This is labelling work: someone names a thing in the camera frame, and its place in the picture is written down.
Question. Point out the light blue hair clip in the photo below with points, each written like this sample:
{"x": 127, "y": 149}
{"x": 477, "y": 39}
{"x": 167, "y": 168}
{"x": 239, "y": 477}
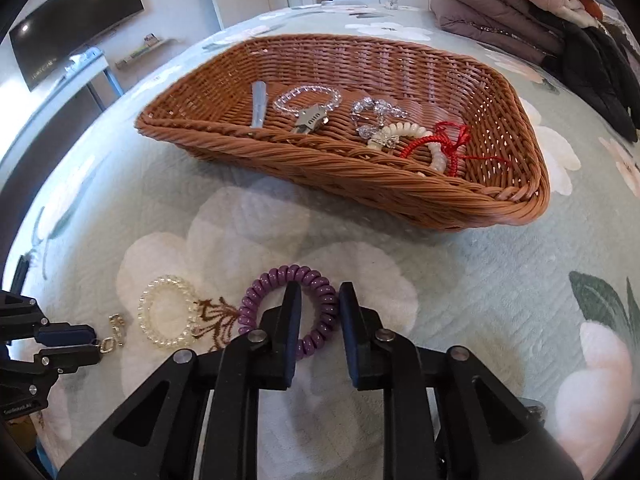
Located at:
{"x": 259, "y": 105}

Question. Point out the silver hair clip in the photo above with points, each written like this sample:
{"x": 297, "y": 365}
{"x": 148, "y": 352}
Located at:
{"x": 310, "y": 119}

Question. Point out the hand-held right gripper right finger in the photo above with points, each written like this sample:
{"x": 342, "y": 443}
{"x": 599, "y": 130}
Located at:
{"x": 352, "y": 330}

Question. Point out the small white figurine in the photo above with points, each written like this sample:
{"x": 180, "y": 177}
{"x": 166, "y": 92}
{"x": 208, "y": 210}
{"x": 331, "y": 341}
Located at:
{"x": 394, "y": 1}

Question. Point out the wooden wall shelf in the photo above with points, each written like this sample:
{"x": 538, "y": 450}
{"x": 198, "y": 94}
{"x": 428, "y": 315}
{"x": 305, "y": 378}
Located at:
{"x": 145, "y": 50}

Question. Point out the black jacket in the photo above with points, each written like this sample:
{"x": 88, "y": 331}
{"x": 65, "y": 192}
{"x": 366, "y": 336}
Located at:
{"x": 600, "y": 75}

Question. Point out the orange garment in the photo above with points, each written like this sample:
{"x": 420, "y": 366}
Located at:
{"x": 591, "y": 8}

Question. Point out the white desk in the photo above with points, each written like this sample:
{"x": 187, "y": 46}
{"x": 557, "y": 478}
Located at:
{"x": 95, "y": 62}

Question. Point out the brown wicker basket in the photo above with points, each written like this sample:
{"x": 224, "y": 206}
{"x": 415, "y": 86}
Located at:
{"x": 350, "y": 70}

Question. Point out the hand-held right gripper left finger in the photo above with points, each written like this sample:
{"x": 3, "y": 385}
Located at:
{"x": 292, "y": 330}

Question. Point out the gold earrings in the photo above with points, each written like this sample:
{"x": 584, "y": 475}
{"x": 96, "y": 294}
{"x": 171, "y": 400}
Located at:
{"x": 107, "y": 345}

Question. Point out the black television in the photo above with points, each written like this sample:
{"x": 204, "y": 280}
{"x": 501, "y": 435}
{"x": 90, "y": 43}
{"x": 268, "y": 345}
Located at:
{"x": 75, "y": 15}

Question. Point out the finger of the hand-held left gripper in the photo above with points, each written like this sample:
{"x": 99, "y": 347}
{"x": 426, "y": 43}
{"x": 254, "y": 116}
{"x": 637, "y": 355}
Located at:
{"x": 65, "y": 335}
{"x": 70, "y": 357}

